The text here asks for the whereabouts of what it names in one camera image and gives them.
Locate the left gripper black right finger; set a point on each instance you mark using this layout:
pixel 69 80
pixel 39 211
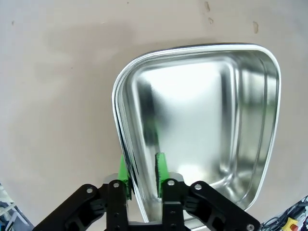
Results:
pixel 172 204

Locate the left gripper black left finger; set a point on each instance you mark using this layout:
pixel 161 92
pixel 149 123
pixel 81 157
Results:
pixel 115 204

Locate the steel rectangular food container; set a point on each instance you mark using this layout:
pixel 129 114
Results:
pixel 192 108

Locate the yellow emergency stop box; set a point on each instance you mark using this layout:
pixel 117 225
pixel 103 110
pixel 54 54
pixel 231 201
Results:
pixel 295 225

